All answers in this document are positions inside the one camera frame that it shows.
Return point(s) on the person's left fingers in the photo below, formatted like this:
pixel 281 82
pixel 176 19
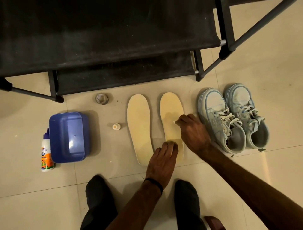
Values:
pixel 168 148

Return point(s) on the light blue sneaker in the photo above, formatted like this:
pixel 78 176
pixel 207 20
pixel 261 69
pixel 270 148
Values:
pixel 248 113
pixel 220 118

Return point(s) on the black wristband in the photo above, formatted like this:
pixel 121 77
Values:
pixel 155 182

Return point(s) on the person's right forearm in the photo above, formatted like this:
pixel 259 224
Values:
pixel 251 189

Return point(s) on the blue plastic tub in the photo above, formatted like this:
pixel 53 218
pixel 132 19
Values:
pixel 68 137

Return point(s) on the person's right hand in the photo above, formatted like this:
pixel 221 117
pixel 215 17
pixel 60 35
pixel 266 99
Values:
pixel 195 136

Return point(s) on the person's left leg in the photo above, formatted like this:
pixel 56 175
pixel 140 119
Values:
pixel 100 203

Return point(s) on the white glue bottle, orange label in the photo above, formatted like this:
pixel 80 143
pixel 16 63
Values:
pixel 46 154

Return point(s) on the person's right fingers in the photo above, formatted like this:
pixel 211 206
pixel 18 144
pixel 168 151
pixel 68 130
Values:
pixel 185 119

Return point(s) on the person's left hand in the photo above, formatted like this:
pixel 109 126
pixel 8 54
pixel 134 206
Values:
pixel 161 167

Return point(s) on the cream shoe insole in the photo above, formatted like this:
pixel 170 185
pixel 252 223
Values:
pixel 139 128
pixel 171 111

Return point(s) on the person's left forearm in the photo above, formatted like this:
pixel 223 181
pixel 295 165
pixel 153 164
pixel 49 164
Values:
pixel 137 208

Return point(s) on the clear tape roll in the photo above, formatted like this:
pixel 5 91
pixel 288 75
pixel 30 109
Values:
pixel 102 98

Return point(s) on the person's leg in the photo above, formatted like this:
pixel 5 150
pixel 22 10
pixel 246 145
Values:
pixel 100 203
pixel 188 203

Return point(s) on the small cream bottle cap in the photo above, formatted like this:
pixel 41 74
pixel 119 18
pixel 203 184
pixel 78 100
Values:
pixel 116 126

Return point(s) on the black shoe rack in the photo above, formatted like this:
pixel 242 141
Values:
pixel 94 35

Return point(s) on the person's right leg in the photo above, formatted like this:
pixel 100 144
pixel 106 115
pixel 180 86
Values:
pixel 188 203

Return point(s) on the dark brown object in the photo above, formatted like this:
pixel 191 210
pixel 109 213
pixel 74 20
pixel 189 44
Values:
pixel 214 224

